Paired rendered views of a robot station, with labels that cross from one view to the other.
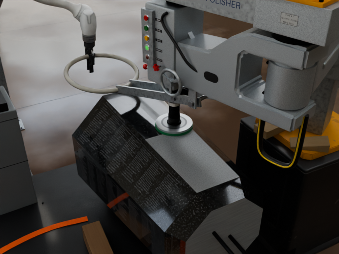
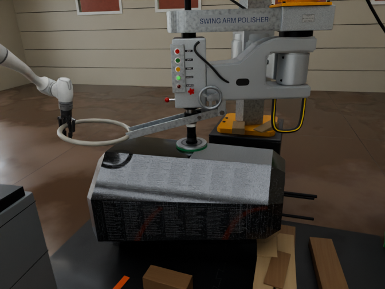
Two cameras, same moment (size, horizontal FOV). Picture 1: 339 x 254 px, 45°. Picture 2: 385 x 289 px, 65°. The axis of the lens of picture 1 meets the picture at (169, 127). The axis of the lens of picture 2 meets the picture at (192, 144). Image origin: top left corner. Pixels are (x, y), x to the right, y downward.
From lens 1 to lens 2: 155 cm
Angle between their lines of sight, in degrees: 41
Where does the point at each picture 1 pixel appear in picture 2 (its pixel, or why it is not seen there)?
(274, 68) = (293, 57)
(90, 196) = (107, 261)
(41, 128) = not seen: outside the picture
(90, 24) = (71, 90)
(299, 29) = (315, 23)
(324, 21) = (331, 14)
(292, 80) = (305, 62)
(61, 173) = (54, 262)
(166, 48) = (198, 72)
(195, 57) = (227, 71)
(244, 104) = (272, 92)
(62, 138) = not seen: hidden behind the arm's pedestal
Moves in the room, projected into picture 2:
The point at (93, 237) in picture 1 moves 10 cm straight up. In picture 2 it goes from (162, 277) to (161, 265)
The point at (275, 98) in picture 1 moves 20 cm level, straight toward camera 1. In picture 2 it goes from (296, 78) to (323, 82)
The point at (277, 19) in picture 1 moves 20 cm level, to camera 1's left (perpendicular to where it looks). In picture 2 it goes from (299, 20) to (282, 20)
